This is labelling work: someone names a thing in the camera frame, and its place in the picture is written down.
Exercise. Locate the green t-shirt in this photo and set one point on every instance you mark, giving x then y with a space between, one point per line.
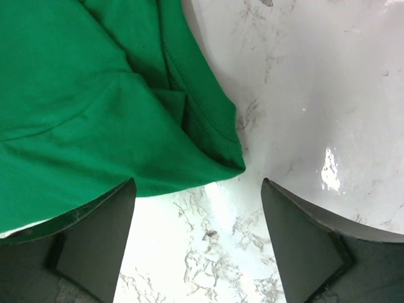
94 93

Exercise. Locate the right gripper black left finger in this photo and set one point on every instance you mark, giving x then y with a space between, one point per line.
75 257

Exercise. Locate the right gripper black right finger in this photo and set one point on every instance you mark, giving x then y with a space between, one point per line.
324 257

